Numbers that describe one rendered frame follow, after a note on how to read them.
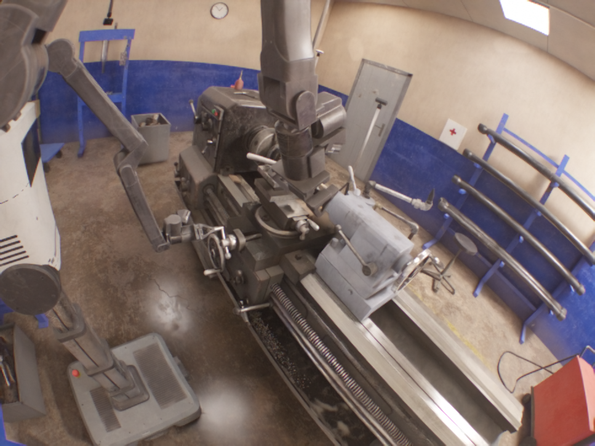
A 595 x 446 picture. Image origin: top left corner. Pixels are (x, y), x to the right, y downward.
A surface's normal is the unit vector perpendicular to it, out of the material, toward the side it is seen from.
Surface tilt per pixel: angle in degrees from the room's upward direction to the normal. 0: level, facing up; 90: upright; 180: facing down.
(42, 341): 0
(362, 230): 82
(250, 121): 90
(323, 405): 0
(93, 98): 90
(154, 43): 90
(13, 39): 90
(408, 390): 36
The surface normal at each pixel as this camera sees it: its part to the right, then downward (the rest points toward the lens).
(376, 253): -0.68, -0.03
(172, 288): 0.27, -0.78
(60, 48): 0.66, 0.60
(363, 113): -0.77, 0.17
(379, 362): -0.23, -0.54
